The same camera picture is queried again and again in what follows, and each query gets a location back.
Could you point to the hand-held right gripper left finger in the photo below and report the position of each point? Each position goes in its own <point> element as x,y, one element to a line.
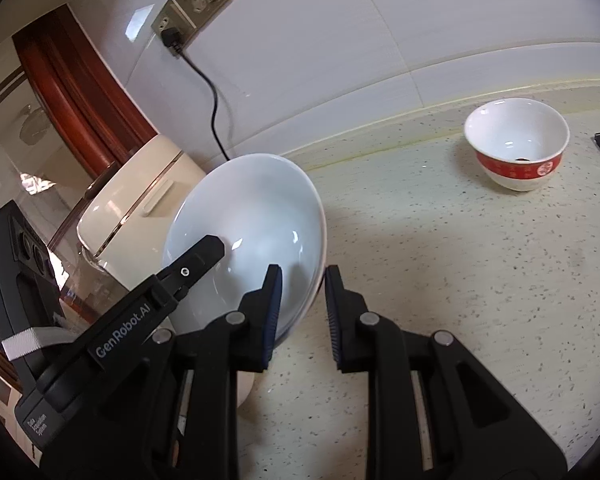
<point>272,310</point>

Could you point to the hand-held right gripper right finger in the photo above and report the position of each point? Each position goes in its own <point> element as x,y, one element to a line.
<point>333,320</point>

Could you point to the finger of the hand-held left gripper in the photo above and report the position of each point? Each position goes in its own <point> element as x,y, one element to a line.
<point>195,260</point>

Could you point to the cream rice cooker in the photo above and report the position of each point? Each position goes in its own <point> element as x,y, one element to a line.
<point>145,185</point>

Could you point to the glass door panel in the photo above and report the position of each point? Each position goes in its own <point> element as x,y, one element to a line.
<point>10,160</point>

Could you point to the red banded white bowl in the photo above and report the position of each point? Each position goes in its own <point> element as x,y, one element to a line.
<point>515,130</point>

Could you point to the brown wooden door frame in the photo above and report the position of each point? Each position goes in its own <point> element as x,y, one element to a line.
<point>80,95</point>

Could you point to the beige wall socket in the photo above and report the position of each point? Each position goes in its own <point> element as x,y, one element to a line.
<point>200,0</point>
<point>172,17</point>

